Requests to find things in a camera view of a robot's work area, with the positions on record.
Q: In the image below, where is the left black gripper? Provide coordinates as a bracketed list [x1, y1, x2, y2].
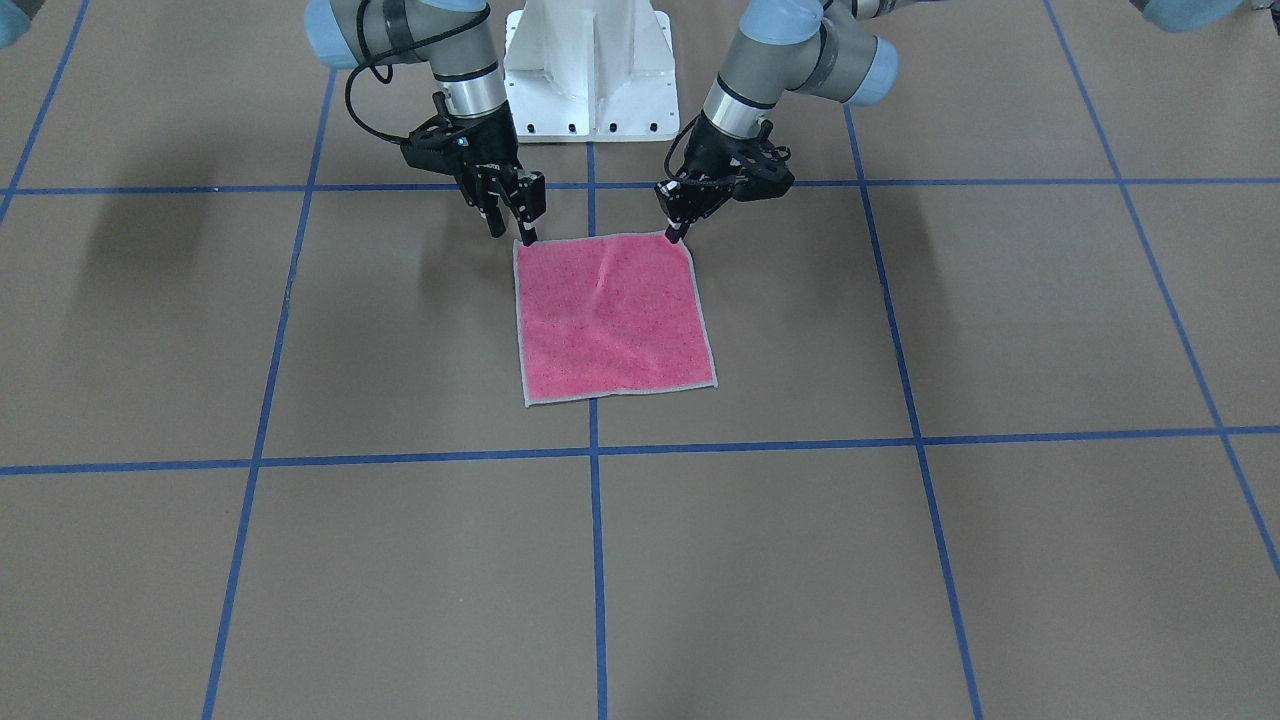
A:
[660, 111, 773, 245]

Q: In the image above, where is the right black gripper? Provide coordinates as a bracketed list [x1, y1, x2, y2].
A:
[445, 104, 547, 247]

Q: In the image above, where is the pink towel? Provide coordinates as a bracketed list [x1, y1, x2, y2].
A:
[512, 232, 719, 407]

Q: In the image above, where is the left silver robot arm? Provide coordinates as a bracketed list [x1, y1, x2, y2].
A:
[654, 1, 904, 243]

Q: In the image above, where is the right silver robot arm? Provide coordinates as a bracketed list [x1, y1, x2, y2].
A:
[303, 1, 547, 246]

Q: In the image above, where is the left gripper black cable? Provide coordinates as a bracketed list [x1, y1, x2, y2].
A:
[664, 117, 791, 191]

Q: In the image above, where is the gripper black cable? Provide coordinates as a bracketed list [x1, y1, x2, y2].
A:
[344, 0, 442, 147]
[664, 117, 791, 191]

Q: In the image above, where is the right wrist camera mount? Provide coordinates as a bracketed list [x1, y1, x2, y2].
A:
[399, 114, 467, 178]

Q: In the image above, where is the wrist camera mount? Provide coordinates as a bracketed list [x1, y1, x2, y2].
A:
[399, 114, 467, 178]
[731, 143, 795, 202]

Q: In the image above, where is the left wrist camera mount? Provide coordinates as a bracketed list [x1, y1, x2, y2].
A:
[731, 143, 795, 202]

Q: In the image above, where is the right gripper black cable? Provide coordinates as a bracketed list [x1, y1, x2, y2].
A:
[344, 0, 442, 147]

